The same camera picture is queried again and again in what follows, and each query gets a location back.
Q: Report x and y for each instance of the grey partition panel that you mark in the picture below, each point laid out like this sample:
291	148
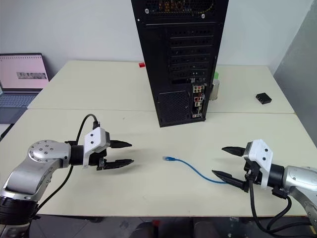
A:
297	86

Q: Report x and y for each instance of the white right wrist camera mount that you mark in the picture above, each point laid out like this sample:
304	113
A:
260	156

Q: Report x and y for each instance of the grey open laptop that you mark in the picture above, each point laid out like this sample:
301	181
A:
22	74

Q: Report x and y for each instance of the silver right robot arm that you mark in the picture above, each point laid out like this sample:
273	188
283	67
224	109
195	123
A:
297	181

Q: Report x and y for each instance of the small green block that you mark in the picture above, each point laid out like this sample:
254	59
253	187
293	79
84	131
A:
216	75

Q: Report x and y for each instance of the small red block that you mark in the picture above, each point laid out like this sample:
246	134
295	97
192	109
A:
141	65

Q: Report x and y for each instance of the small black box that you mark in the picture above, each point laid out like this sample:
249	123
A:
263	98

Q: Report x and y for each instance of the black computer tower case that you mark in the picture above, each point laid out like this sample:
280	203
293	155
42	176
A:
178	62

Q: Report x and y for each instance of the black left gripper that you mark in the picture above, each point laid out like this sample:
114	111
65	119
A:
95	158

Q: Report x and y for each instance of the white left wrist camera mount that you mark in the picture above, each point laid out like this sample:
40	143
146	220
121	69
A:
95	140

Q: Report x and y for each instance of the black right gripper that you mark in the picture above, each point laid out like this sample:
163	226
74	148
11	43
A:
253	173

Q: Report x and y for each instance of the silver cylinder can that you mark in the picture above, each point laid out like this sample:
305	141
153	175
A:
215	89

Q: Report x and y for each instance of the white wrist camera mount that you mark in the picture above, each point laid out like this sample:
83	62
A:
95	140
260	156

